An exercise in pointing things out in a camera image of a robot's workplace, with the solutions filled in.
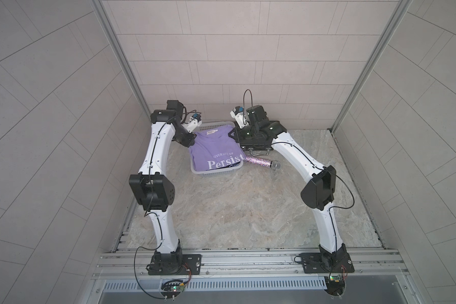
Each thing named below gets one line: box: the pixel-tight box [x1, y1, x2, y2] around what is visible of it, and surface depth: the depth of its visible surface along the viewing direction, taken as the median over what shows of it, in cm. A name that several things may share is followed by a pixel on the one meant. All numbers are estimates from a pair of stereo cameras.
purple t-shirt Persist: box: [188, 124, 246, 172], surface depth 86 cm
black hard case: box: [240, 120, 287, 156], surface depth 64 cm
